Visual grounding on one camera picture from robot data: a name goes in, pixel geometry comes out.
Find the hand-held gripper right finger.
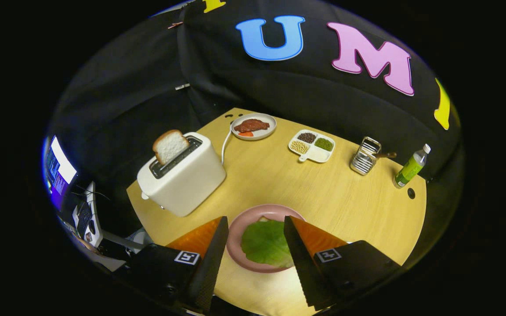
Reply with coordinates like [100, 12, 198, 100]
[283, 215, 403, 309]

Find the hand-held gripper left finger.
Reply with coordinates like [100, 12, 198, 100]
[126, 215, 230, 314]

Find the green lettuce leaf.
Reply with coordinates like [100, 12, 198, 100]
[240, 219, 295, 269]

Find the toasted bread slice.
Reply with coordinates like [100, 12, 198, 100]
[152, 129, 190, 166]

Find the pink round plate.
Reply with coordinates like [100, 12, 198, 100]
[226, 204, 306, 274]

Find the white toaster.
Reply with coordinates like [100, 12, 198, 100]
[137, 132, 227, 218]

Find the white divided bean dish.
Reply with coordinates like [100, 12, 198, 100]
[288, 129, 336, 163]

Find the white and black device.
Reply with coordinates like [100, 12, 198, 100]
[72, 181, 104, 248]

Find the round grey plate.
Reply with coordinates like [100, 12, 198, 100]
[230, 113, 277, 141]

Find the green label plastic bottle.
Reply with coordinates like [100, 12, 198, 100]
[393, 144, 431, 189]

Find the red meat slice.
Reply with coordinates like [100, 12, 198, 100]
[234, 118, 270, 133]

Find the computer monitor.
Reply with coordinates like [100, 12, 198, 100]
[42, 135, 78, 211]

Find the white power cable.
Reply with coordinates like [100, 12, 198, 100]
[221, 127, 236, 165]

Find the metal wire rack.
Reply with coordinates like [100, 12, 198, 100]
[350, 136, 398, 176]

